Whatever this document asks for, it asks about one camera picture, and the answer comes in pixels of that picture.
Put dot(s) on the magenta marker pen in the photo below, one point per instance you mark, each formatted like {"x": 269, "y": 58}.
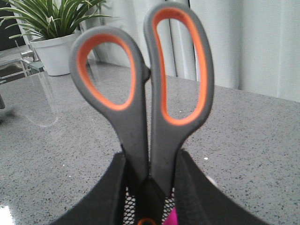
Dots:
{"x": 172, "y": 218}

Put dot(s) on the glass side table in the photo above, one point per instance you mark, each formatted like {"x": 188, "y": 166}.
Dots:
{"x": 28, "y": 64}

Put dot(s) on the black mesh pen cup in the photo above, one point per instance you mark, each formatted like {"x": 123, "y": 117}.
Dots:
{"x": 129, "y": 208}

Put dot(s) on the white pleated curtain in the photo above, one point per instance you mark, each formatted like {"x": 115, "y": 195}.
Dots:
{"x": 255, "y": 44}

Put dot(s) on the white plant pot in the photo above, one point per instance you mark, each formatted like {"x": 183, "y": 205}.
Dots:
{"x": 54, "y": 53}

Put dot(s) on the grey orange scissors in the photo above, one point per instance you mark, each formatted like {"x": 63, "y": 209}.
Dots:
{"x": 150, "y": 138}

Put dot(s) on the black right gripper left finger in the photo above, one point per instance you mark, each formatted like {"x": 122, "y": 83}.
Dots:
{"x": 104, "y": 204}

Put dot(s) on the green potted plant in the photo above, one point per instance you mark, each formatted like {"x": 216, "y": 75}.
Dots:
{"x": 49, "y": 19}

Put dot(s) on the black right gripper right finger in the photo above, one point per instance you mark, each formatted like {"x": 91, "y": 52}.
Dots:
{"x": 199, "y": 202}

